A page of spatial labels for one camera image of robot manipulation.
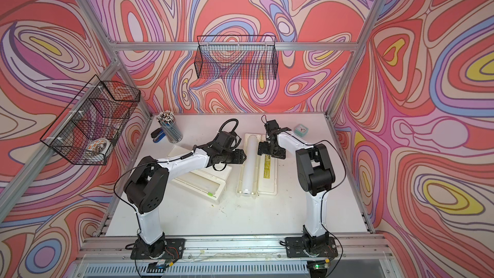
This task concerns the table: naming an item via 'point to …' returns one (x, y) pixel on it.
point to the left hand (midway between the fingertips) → (245, 158)
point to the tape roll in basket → (99, 145)
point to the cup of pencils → (171, 127)
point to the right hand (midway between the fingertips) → (269, 158)
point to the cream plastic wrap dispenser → (206, 182)
